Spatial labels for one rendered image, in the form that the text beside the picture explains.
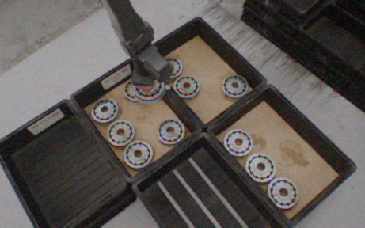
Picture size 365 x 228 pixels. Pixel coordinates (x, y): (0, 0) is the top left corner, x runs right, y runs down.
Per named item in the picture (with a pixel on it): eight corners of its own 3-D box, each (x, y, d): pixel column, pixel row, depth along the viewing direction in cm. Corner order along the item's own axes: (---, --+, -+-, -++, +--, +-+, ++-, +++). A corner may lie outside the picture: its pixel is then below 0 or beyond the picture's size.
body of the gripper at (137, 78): (159, 58, 98) (157, 43, 91) (153, 87, 94) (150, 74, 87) (138, 55, 98) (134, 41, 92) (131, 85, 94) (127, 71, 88)
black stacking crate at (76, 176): (8, 157, 118) (-9, 146, 108) (77, 112, 125) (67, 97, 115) (58, 248, 104) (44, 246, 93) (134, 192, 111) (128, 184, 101)
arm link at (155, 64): (142, 17, 80) (116, 39, 78) (174, 44, 76) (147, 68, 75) (152, 42, 91) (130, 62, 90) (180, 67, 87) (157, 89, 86)
